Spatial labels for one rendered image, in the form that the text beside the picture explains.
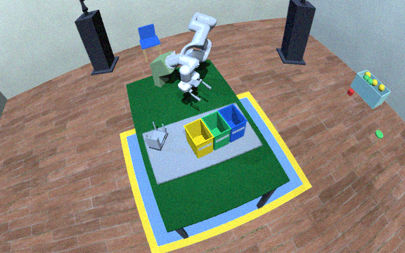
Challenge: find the yellow open bin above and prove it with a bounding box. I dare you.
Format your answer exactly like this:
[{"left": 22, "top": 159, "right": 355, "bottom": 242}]
[{"left": 184, "top": 118, "right": 214, "bottom": 159}]

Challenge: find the blue bin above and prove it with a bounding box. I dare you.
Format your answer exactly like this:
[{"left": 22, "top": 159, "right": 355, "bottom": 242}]
[{"left": 218, "top": 104, "right": 247, "bottom": 143}]

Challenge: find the green bin with label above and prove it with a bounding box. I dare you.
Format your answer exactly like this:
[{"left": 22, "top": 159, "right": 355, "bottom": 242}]
[{"left": 201, "top": 111, "right": 231, "bottom": 150}]

